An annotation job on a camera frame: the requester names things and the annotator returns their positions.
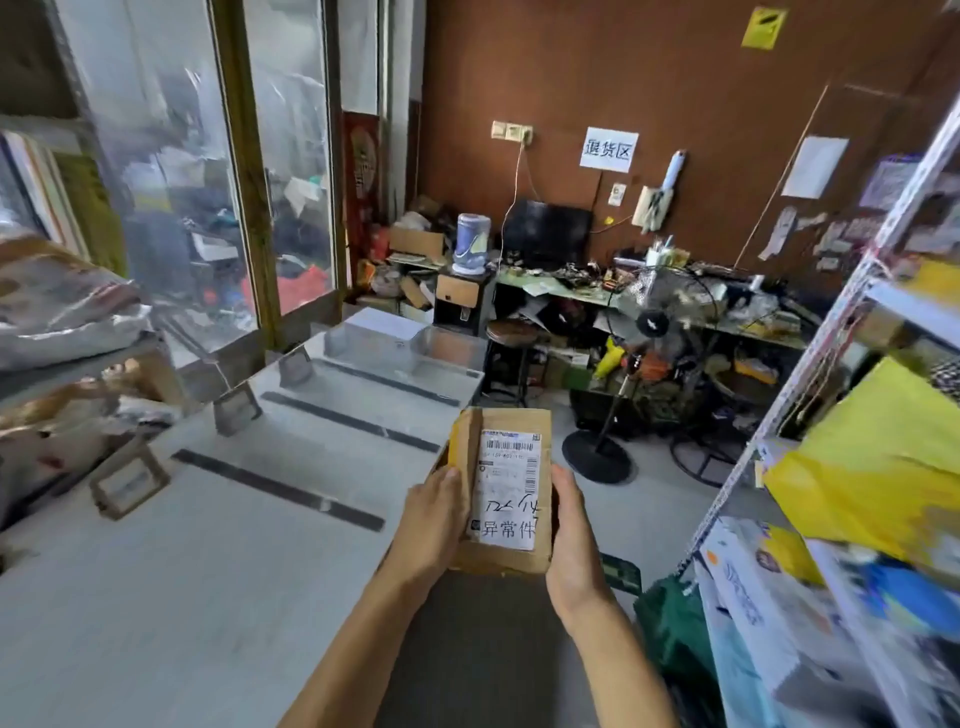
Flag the yellow plastic bottle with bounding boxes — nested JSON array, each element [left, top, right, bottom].
[[592, 337, 628, 381]]

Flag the round brown stool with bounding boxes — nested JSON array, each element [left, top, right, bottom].
[[479, 318, 543, 408]]

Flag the open cardboard box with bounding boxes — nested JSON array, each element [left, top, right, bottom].
[[388, 224, 448, 265]]

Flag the clear acrylic divider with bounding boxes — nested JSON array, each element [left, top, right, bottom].
[[313, 358, 463, 409], [170, 448, 387, 535], [408, 324, 490, 376], [260, 389, 445, 456]]

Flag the white paper wall notice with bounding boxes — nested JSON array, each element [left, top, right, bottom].
[[578, 125, 641, 176]]

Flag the small water dispenser cabinet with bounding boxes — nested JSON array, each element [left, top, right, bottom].
[[432, 269, 497, 340]]

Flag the white woven sack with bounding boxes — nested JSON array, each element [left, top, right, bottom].
[[0, 299, 157, 374]]

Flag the orange white wrapped bundle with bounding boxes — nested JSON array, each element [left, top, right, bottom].
[[0, 236, 145, 333]]

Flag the person's left forearm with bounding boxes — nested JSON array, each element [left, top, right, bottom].
[[277, 568, 438, 728]]

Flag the small taped cardboard parcel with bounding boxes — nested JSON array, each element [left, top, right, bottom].
[[447, 406, 556, 580]]

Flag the grey metal shelf rack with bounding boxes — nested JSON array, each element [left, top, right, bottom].
[[0, 112, 183, 423]]

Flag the yellow plastic mailer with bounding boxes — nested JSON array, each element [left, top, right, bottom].
[[763, 356, 960, 580]]

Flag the white printed plastic bags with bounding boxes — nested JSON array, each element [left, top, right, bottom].
[[695, 517, 960, 728]]

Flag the glass storefront with taped frame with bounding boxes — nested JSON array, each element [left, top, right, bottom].
[[44, 0, 352, 355]]

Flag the green cloth bag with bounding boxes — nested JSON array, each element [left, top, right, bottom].
[[633, 573, 723, 700]]

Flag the brown cardboard sign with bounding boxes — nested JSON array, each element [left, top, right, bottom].
[[88, 433, 172, 523], [212, 380, 265, 439], [277, 346, 317, 390]]

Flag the white wall tool holder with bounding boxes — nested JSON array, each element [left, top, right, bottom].
[[631, 149, 688, 235]]

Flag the person's right forearm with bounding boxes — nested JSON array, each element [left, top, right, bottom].
[[562, 592, 682, 728]]

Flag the person's right hand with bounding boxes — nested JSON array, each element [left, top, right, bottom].
[[544, 463, 614, 622]]

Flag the person's left hand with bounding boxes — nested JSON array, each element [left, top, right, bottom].
[[382, 464, 473, 595]]

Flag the black monitor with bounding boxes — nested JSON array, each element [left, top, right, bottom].
[[500, 198, 595, 272]]

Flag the red cloth heap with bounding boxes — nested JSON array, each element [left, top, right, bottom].
[[239, 262, 333, 318]]

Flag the white paper sheet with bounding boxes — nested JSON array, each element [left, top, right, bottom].
[[781, 134, 851, 201]]

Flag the green floor sticker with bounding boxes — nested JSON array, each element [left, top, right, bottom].
[[599, 553, 645, 598]]

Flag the cluttered green desk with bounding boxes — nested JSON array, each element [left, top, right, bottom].
[[494, 258, 809, 355]]

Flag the black standing fan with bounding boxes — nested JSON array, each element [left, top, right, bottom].
[[560, 266, 727, 487]]

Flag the tall red box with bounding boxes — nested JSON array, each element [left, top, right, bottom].
[[343, 112, 381, 265]]

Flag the yellow paper note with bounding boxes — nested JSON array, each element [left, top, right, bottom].
[[740, 5, 790, 53]]

